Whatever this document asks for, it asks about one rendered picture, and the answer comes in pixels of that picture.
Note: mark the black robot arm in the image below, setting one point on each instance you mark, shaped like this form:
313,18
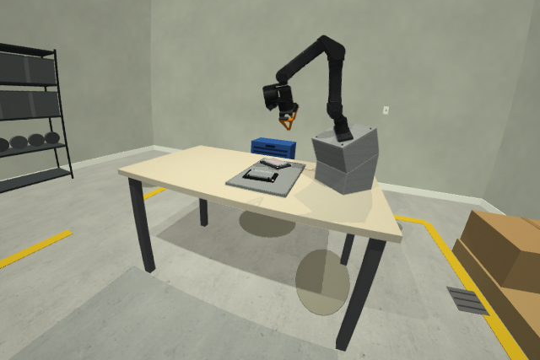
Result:
335,56

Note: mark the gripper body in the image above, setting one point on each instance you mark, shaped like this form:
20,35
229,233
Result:
290,108

